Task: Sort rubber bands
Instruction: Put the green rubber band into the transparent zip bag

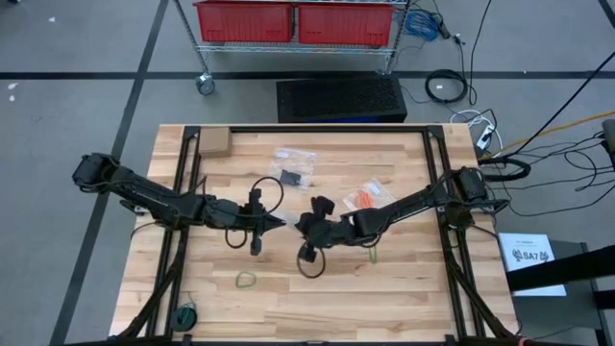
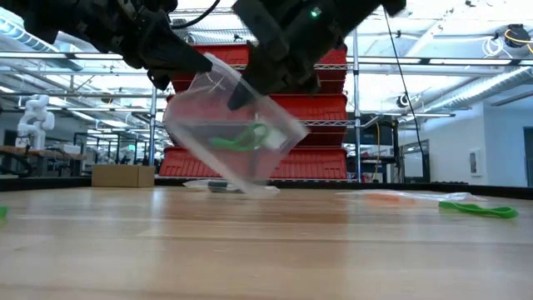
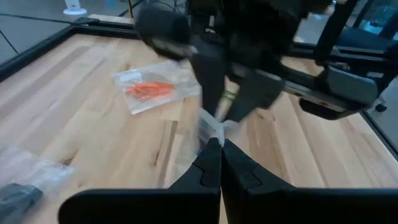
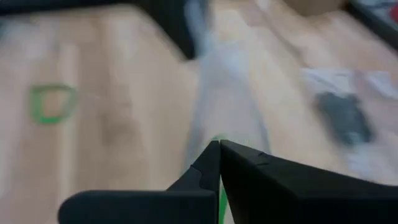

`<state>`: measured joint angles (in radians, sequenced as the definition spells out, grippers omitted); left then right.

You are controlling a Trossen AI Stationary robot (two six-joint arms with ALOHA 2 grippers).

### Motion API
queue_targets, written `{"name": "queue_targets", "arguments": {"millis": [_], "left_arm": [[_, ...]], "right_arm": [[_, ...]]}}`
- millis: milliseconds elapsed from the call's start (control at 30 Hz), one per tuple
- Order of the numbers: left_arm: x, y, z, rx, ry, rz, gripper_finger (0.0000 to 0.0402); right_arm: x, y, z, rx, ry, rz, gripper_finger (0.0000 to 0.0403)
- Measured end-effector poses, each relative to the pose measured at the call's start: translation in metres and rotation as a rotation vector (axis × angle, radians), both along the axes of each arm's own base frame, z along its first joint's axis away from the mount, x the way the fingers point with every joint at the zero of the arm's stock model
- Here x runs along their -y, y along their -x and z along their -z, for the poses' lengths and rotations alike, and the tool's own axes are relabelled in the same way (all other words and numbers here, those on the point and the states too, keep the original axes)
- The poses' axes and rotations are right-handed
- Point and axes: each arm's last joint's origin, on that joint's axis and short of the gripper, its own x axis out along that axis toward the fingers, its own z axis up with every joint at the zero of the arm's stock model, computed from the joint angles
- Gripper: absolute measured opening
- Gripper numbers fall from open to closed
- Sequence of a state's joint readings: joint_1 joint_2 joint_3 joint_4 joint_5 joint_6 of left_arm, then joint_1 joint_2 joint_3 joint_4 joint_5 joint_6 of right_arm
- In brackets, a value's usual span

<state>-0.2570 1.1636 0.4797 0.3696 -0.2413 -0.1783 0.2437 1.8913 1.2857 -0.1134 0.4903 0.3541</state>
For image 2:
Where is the black ceiling device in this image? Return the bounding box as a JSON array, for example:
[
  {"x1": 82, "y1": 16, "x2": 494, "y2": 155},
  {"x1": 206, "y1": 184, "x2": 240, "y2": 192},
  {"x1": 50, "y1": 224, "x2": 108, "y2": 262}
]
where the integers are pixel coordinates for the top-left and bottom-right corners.
[{"x1": 503, "y1": 23, "x2": 532, "y2": 49}]

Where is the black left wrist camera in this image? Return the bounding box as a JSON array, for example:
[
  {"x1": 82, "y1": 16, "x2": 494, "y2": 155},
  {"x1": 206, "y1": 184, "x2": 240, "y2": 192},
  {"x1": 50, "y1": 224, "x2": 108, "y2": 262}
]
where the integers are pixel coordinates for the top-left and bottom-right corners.
[{"x1": 124, "y1": 0, "x2": 179, "y2": 20}]

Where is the black rubber band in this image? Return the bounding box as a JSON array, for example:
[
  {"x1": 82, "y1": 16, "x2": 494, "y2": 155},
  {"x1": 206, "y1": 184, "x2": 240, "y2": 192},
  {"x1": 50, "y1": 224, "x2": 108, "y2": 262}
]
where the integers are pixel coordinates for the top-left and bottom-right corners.
[{"x1": 207, "y1": 180, "x2": 243, "y2": 194}]

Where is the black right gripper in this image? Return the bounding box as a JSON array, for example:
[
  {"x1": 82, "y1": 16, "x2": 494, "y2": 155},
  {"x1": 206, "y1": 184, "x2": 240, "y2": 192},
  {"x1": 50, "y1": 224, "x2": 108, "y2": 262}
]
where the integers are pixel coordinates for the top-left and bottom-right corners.
[{"x1": 227, "y1": 0, "x2": 347, "y2": 112}]

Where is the black left camera cable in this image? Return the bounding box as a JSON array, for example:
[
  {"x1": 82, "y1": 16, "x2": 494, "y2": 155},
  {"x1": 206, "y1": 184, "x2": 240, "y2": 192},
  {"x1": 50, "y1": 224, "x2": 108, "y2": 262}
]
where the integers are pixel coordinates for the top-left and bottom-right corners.
[{"x1": 169, "y1": 0, "x2": 222, "y2": 31}]

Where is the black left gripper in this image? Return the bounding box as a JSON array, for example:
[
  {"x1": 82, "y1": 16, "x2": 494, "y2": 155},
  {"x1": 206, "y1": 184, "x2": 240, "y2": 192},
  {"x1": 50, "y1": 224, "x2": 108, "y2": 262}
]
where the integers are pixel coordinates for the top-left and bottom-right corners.
[{"x1": 89, "y1": 0, "x2": 214, "y2": 92}]

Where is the chrome wire shelf rack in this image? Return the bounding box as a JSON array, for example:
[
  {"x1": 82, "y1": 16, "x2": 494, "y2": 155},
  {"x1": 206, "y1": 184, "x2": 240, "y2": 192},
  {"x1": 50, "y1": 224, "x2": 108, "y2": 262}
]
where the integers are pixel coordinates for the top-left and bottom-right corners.
[{"x1": 148, "y1": 4, "x2": 364, "y2": 184}]

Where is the thin black hanging cable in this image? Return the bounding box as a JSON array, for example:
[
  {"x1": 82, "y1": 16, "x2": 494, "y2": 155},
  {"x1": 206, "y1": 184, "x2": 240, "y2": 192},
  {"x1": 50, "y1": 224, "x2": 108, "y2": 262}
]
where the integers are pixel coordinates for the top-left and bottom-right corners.
[{"x1": 381, "y1": 7, "x2": 426, "y2": 168}]

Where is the brown background workbench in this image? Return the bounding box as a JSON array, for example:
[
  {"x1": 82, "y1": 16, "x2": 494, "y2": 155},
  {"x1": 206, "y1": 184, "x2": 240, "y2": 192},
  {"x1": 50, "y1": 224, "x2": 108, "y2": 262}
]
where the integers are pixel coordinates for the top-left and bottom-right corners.
[{"x1": 0, "y1": 144, "x2": 88, "y2": 178}]

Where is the black equipment cart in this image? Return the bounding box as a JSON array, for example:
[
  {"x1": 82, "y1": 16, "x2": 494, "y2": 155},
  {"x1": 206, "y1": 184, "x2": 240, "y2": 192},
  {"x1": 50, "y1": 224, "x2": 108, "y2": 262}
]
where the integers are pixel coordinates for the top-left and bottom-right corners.
[{"x1": 345, "y1": 114, "x2": 401, "y2": 184}]

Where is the orange rubber band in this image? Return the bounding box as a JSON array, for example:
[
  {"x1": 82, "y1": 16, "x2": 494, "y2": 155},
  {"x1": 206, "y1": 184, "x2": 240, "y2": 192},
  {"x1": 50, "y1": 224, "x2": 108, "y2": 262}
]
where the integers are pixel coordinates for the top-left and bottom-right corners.
[{"x1": 366, "y1": 192, "x2": 417, "y2": 205}]

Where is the small cardboard box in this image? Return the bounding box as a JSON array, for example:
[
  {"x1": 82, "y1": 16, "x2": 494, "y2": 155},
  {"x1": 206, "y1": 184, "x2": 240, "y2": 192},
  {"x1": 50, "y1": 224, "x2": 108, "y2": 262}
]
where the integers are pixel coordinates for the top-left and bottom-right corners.
[{"x1": 92, "y1": 164, "x2": 156, "y2": 188}]

